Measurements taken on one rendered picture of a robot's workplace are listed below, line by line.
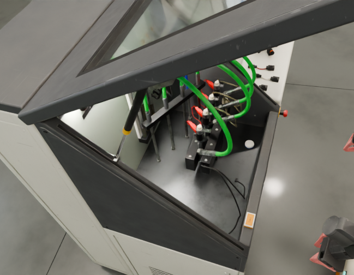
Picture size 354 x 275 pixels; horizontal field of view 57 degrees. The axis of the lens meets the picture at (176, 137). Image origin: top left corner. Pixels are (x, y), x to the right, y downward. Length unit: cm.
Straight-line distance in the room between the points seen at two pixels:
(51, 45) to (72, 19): 13
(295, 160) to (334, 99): 74
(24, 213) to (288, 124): 207
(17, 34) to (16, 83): 24
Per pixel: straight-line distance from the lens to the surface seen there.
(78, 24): 107
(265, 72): 161
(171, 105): 130
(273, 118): 145
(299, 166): 250
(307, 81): 311
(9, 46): 109
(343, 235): 94
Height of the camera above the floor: 202
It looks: 51 degrees down
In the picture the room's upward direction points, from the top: 8 degrees counter-clockwise
